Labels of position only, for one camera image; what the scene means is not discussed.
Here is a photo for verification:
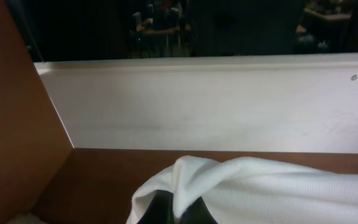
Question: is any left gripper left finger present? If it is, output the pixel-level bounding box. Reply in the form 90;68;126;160
137;190;175;224

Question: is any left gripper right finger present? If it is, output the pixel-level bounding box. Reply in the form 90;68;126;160
180;197;218;224

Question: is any white printed t-shirt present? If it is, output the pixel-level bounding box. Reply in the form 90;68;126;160
127;156;358;223

